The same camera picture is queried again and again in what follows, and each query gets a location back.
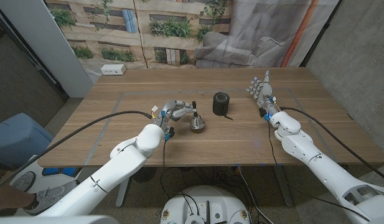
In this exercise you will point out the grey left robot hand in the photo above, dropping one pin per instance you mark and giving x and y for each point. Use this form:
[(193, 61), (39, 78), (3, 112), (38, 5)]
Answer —
[(171, 112)]

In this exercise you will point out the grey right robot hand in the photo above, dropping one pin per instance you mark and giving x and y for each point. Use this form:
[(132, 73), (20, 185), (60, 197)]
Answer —
[(266, 96)]

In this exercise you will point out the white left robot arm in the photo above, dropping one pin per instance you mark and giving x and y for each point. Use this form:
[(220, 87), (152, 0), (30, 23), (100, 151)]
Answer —
[(123, 161)]

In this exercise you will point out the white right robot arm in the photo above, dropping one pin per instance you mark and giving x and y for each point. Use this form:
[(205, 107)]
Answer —
[(303, 146)]

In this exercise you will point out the black cylindrical speaker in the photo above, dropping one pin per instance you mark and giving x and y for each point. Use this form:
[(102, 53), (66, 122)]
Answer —
[(221, 105)]

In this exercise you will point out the printed fabric backdrop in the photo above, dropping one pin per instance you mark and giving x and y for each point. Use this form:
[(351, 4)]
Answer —
[(257, 31)]

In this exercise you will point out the white power strip box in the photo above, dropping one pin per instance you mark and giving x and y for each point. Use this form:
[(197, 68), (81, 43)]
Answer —
[(113, 69)]

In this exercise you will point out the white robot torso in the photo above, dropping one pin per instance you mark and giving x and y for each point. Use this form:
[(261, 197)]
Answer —
[(204, 199)]

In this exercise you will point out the grey table leg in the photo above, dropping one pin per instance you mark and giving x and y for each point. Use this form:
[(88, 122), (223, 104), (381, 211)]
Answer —
[(283, 189)]

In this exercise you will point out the white table leg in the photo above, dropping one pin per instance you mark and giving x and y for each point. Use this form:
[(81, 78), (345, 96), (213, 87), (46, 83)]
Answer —
[(122, 196)]

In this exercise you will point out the blue object under table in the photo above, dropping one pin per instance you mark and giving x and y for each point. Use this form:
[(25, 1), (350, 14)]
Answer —
[(67, 171)]

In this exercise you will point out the white partition panel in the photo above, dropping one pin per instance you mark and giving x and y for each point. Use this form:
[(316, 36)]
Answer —
[(54, 46)]

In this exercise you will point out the white floor platform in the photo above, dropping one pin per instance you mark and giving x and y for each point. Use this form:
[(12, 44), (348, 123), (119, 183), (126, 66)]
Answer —
[(45, 180)]

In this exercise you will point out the grey sneaker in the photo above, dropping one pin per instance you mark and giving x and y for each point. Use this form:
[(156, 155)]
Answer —
[(25, 182), (51, 196)]

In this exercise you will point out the blue-grey container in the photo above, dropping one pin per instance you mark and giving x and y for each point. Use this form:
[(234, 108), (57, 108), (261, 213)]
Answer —
[(17, 137)]

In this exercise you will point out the person's bare leg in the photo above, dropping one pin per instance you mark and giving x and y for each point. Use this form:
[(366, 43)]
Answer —
[(8, 196)]

